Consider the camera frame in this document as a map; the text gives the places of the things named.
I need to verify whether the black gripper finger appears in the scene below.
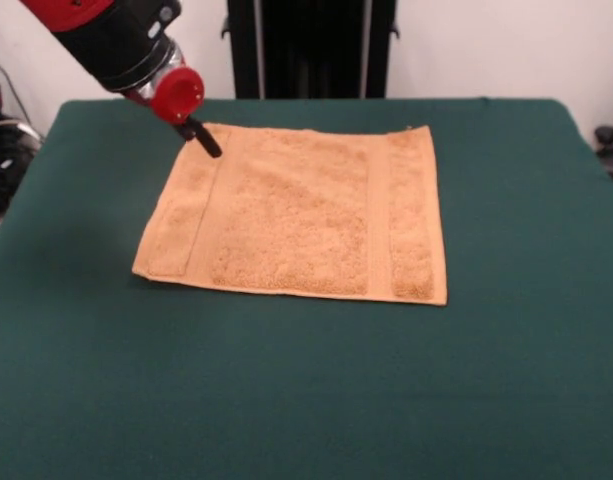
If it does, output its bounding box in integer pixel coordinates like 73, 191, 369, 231
173, 117, 223, 160

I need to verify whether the tan terry towel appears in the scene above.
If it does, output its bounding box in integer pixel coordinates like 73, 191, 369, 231
131, 123, 450, 307

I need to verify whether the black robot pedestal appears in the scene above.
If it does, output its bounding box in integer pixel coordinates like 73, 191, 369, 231
218, 0, 402, 100

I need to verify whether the dark green table cloth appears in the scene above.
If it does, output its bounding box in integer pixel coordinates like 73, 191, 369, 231
0, 98, 613, 480

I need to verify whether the thin black cable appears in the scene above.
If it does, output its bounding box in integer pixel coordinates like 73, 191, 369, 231
0, 44, 40, 139

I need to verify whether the black cable bundle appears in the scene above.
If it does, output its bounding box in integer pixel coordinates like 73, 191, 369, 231
0, 117, 43, 217

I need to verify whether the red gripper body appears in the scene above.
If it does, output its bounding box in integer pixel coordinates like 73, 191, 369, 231
148, 67, 206, 125

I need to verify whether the black device with cables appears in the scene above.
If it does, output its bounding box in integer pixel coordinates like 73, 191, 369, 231
593, 124, 613, 196

